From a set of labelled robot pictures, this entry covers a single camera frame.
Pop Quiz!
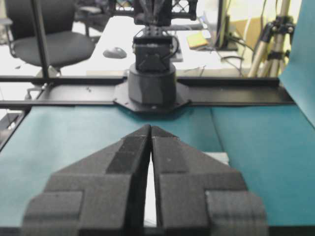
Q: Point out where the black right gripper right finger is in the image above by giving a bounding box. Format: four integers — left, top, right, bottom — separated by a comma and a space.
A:
151, 126, 268, 236

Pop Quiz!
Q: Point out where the black office chair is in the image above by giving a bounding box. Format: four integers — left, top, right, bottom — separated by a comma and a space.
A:
5, 0, 95, 70

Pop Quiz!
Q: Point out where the clear zip bag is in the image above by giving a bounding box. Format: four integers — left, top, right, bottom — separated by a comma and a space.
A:
144, 152, 229, 228

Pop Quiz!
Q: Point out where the grey computer mouse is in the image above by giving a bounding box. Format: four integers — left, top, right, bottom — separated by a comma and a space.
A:
103, 47, 127, 59

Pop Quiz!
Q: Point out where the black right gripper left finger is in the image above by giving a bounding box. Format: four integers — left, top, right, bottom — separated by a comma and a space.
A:
22, 125, 151, 236

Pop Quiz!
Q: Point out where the black vertical frame post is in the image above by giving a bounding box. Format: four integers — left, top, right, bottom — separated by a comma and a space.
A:
30, 0, 50, 79

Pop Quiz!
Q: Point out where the yellow sticky note pad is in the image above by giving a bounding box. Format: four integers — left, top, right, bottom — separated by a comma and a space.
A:
186, 32, 208, 49

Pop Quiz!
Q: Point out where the black frame rail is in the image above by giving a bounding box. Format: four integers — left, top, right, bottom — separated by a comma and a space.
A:
0, 76, 295, 113

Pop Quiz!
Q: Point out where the teal backdrop sheet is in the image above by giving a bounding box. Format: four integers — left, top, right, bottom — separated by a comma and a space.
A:
280, 0, 315, 125

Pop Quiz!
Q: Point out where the metal camera tripod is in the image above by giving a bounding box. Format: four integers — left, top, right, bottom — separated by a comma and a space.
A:
247, 0, 295, 78

